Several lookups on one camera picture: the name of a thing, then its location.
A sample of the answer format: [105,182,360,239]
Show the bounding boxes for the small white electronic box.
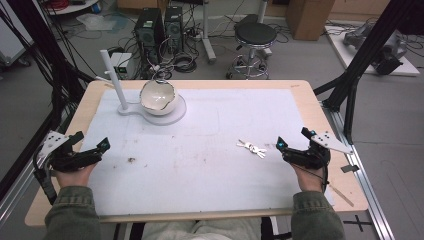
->
[108,51,135,81]

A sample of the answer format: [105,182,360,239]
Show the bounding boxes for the cardboard box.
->
[285,0,336,42]

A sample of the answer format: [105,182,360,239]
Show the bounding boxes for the clear plastic sheet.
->
[75,12,117,32]

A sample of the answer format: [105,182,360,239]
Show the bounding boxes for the white eggshell-shaped bowl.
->
[139,79,181,117]

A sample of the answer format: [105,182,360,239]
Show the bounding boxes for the white floor platform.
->
[324,24,421,78]

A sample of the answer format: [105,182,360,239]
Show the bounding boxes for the black round stool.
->
[225,21,279,81]

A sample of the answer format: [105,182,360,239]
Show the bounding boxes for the grey machine on platform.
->
[342,22,409,76]

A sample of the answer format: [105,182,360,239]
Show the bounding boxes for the white table mat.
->
[79,88,335,217]

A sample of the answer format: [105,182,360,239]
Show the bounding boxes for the black metal frame with cables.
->
[0,0,96,203]

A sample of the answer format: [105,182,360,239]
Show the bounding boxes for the hand-held gripper cable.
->
[32,152,58,205]
[293,162,332,195]

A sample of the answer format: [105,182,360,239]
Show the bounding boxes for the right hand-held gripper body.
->
[285,131,354,171]

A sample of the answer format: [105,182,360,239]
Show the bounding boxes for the person's legs in grey pants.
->
[141,217,263,240]

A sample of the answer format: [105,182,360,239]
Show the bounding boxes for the coiled black cable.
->
[172,52,199,74]

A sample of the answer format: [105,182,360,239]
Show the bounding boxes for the right hand-held gripper cable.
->
[293,162,332,195]

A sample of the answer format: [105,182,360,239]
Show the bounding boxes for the person's right hand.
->
[289,162,330,194]

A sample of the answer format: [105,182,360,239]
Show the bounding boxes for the white stand with post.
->
[99,49,188,127]

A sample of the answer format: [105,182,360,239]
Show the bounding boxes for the aluminium rail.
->
[320,99,397,240]

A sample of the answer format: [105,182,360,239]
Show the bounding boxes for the left hand-held gripper cable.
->
[32,152,58,205]

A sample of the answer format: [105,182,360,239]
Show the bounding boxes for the round white table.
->
[42,0,102,17]

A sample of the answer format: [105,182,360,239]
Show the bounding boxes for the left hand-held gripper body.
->
[39,130,103,173]

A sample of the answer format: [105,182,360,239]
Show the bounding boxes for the grey tape piece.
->
[340,163,361,174]

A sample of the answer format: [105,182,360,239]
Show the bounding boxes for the thin wooden stick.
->
[327,182,355,208]

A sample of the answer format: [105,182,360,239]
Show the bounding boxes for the white metal table leg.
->
[199,0,218,65]

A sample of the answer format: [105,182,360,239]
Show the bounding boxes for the large black computer tower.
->
[133,7,166,59]

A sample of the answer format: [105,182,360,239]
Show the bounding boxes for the person's left hand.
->
[53,162,98,190]

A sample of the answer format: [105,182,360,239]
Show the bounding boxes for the slim black computer tower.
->
[163,5,185,55]

